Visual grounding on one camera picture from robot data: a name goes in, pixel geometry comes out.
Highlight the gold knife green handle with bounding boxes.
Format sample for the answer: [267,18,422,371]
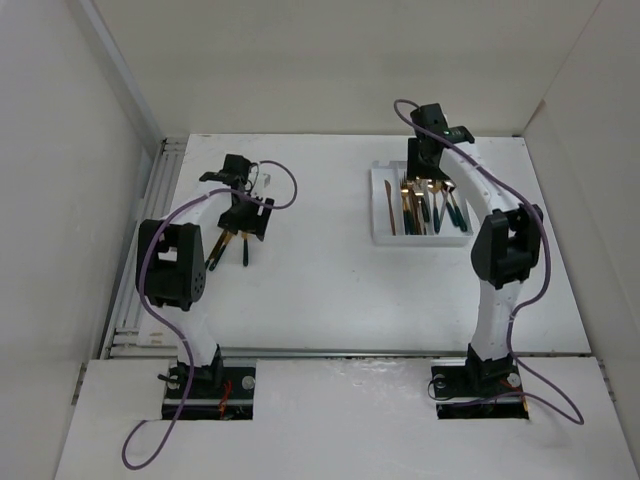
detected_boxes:
[205,230,233,271]

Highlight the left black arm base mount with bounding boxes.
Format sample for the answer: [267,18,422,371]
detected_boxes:
[158,352,256,421]

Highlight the white three-compartment tray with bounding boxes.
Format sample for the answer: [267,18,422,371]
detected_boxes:
[370,161,473,247]

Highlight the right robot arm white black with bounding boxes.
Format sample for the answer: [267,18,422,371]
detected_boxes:
[399,100,551,394]

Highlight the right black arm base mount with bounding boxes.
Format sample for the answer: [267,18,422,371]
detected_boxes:
[430,356,529,420]

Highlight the silver fork green handle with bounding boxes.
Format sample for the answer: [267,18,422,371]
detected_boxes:
[429,180,441,234]

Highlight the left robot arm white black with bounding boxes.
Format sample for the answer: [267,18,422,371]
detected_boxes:
[135,154,278,397]

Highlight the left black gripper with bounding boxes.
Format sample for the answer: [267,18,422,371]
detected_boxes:
[220,191,271,240]

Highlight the copper fork all metal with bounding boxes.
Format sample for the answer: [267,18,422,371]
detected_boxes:
[406,183,421,235]

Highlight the aluminium rail frame left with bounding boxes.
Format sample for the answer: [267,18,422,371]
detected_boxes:
[98,138,187,359]

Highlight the thin copper knife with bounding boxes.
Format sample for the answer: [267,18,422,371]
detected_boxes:
[384,179,397,236]

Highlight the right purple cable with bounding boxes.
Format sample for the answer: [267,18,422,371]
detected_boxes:
[393,98,585,426]

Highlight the gold spoon green handle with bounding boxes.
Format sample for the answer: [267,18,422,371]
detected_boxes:
[451,194,468,232]
[443,182,460,228]

